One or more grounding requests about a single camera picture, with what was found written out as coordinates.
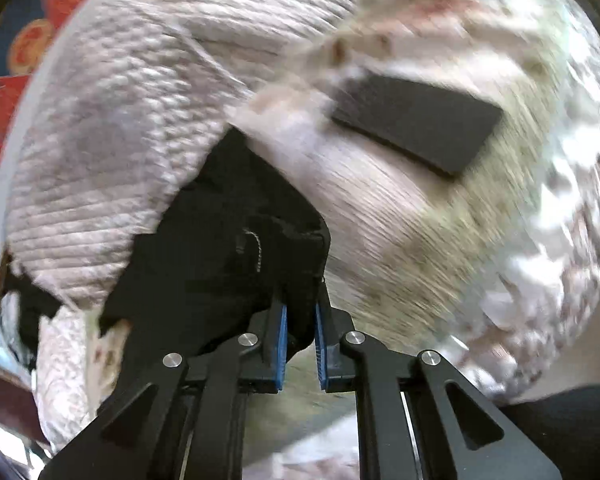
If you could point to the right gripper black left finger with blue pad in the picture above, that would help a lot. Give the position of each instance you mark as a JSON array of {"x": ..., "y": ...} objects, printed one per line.
[{"x": 182, "y": 418}]

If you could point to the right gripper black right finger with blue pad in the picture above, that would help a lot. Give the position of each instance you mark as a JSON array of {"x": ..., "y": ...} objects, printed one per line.
[{"x": 418, "y": 417}]

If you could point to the black pants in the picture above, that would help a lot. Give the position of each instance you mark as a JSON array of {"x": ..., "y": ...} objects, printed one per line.
[{"x": 235, "y": 238}]

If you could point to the floral pink pillow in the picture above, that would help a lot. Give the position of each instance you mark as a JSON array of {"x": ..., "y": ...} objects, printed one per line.
[{"x": 77, "y": 368}]

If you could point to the floral fleece blanket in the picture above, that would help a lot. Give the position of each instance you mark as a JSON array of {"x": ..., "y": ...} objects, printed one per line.
[{"x": 497, "y": 268}]

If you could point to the dark red wooden door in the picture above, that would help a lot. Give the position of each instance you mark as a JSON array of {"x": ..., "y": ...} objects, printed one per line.
[{"x": 18, "y": 410}]

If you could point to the dark clothes pile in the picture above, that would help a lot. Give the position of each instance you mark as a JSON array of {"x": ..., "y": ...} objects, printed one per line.
[{"x": 22, "y": 305}]

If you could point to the black smartphone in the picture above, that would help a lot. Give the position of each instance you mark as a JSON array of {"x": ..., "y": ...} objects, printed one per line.
[{"x": 442, "y": 128}]

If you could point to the quilted beige comforter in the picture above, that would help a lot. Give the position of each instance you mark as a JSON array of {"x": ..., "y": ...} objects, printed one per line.
[{"x": 135, "y": 101}]

